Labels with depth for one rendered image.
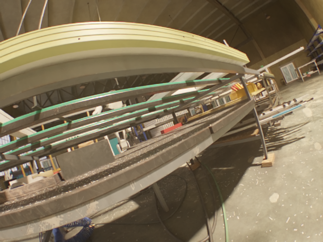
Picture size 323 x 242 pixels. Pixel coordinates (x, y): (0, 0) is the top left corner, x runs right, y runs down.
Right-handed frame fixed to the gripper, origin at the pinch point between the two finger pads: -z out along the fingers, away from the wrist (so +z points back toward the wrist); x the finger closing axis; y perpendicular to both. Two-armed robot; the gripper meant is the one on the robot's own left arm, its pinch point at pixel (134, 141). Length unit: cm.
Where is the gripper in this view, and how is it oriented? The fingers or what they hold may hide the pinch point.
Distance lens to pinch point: 239.0
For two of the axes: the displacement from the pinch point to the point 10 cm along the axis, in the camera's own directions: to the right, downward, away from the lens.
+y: 5.1, -2.8, 8.2
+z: -2.9, -9.4, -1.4
